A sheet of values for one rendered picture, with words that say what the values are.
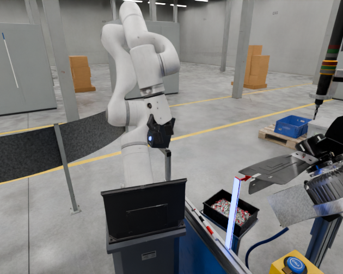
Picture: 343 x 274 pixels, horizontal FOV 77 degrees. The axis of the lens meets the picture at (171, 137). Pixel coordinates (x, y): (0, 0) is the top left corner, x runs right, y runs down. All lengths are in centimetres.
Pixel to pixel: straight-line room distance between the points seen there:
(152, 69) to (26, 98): 590
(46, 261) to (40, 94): 489
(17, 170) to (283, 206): 200
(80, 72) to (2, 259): 702
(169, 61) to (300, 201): 75
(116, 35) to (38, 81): 542
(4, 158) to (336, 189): 218
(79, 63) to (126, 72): 757
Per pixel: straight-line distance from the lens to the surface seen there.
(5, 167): 224
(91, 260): 211
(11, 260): 239
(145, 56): 73
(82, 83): 869
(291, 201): 104
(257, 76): 917
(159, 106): 73
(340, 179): 99
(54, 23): 472
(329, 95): 94
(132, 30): 88
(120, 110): 97
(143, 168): 89
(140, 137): 93
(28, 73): 643
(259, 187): 116
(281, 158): 99
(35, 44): 640
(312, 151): 105
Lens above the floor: 161
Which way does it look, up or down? 23 degrees down
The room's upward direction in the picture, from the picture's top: straight up
